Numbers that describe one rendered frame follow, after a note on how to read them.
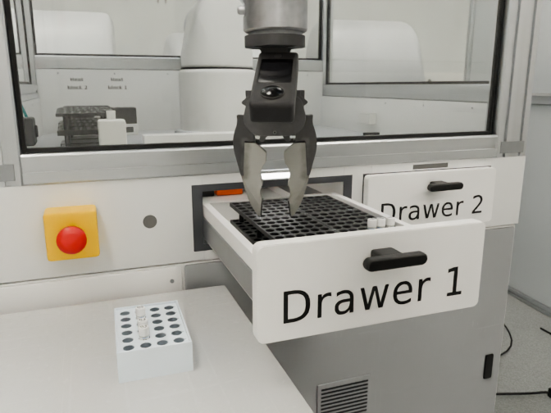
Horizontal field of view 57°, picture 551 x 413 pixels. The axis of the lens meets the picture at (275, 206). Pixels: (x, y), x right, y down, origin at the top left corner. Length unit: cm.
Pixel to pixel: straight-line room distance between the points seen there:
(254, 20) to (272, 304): 31
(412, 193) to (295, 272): 49
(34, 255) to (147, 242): 16
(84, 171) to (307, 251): 40
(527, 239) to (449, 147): 187
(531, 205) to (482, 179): 177
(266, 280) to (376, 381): 63
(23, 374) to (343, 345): 59
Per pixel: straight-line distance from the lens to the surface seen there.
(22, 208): 83
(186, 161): 83
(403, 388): 117
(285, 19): 59
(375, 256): 54
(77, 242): 76
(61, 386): 65
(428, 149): 101
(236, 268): 67
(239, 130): 60
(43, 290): 86
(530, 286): 292
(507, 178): 115
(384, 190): 95
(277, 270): 53
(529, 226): 287
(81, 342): 73
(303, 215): 75
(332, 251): 55
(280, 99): 52
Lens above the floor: 109
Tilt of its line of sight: 13 degrees down
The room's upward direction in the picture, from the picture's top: straight up
